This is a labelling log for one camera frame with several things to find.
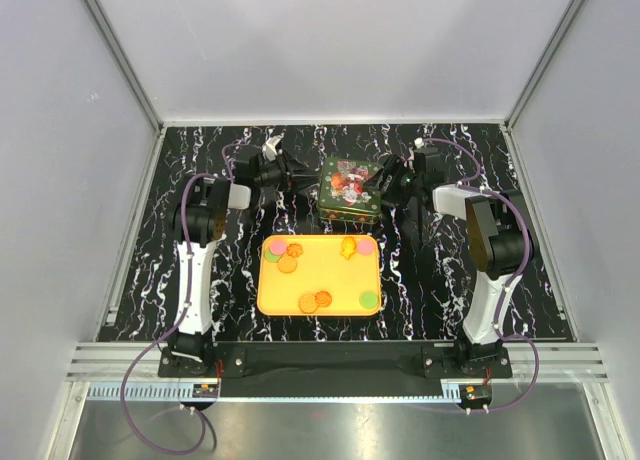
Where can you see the yellow plastic tray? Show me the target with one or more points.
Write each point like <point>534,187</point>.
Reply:
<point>319,268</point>

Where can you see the pink sandwich cookie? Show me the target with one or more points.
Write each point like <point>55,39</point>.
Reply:
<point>278,248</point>
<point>365,247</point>

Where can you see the large round dotted biscuit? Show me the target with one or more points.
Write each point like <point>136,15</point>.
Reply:
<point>287,264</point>

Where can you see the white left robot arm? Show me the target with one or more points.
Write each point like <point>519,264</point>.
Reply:
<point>198,224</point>

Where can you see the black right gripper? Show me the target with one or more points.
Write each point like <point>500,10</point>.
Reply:
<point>394,166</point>

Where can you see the gold tin lid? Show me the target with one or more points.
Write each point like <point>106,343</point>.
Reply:
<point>342,184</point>

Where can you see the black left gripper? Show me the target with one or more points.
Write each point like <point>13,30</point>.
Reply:
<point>294,174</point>

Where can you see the orange swirl butter cookie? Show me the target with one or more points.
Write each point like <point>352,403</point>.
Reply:
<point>294,250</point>

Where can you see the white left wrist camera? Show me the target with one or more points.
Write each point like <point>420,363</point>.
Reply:
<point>271,148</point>

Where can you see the green sandwich cookie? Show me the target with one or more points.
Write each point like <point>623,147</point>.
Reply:
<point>271,257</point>
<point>369,300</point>

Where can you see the green christmas cookie tin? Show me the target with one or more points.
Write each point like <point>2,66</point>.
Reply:
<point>345,212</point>

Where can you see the pink sandwich cookie right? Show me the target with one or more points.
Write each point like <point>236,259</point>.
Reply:
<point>365,247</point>

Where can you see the round dotted biscuit lower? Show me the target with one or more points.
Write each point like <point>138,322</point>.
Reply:
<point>308,304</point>

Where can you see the orange chick cookie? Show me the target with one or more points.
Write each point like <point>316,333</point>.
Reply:
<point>348,247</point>

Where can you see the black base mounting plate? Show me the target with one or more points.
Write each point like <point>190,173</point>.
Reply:
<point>301,370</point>

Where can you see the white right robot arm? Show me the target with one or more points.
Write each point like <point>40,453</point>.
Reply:
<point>501,240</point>

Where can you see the orange swirl cookie lower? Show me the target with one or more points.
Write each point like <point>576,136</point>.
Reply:
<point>323,299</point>

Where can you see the green sandwich cookie right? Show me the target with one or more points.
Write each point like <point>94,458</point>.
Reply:
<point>369,300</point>

